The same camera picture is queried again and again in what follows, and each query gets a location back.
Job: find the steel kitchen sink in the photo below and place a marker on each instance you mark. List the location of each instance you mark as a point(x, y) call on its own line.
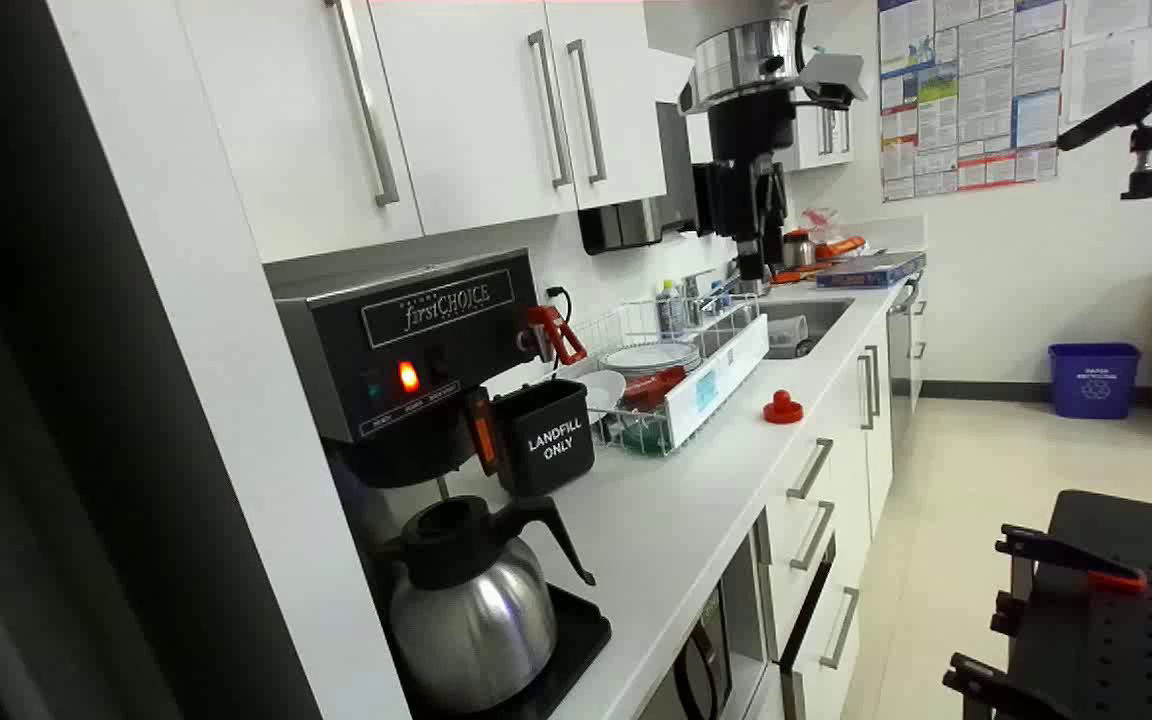
point(802, 324)

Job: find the black perforated robot table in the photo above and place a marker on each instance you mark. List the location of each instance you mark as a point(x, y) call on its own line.
point(1122, 626)

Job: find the blue recycling bin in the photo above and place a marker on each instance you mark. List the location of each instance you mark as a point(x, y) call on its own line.
point(1095, 380)

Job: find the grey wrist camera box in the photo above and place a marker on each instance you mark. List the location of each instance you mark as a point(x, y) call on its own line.
point(835, 77)

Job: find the small white wall cabinet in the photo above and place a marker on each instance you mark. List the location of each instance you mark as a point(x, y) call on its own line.
point(821, 134)

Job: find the red item in rack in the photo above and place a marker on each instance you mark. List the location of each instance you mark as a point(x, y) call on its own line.
point(651, 391)

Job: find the orange red tool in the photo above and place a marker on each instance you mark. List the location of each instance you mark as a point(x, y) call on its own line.
point(828, 250)

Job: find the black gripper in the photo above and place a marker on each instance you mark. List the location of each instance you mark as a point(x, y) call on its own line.
point(751, 127)

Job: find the white upper cabinet door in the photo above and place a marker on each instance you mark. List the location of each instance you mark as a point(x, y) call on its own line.
point(468, 104)
point(628, 93)
point(269, 122)

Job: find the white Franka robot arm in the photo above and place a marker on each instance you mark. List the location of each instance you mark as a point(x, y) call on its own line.
point(736, 61)

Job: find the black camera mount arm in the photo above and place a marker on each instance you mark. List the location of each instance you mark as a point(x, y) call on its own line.
point(1139, 102)

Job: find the black paper towel dispenser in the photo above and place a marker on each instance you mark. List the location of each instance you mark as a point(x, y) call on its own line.
point(628, 213)

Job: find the colourful wall notice posters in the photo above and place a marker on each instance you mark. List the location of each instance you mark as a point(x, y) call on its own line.
point(969, 93)

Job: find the built-in black microwave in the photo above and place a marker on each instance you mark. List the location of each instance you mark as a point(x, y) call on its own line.
point(720, 640)

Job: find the black steel coffee maker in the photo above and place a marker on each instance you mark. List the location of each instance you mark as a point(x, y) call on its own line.
point(391, 363)

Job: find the white tall side panel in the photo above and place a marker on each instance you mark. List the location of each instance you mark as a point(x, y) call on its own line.
point(228, 443)

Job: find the pale wall paper sheets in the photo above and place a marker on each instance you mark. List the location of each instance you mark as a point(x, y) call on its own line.
point(1122, 54)

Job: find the clear bottles by sink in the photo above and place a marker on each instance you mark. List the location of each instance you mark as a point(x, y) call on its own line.
point(674, 311)

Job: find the dark refrigerator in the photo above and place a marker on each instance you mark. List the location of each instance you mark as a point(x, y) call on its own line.
point(41, 400)

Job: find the blue flat tray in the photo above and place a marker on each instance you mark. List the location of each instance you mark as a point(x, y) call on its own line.
point(862, 272)

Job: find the white lower cabinet run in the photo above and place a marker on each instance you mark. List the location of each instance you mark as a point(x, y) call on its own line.
point(828, 443)

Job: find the steel coffee carafe black lid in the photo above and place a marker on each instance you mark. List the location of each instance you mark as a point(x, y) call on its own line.
point(468, 626)

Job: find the white plate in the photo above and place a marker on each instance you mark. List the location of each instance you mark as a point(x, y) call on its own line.
point(643, 358)

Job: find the black landfill only bin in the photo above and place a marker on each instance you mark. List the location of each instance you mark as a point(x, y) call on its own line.
point(540, 443)

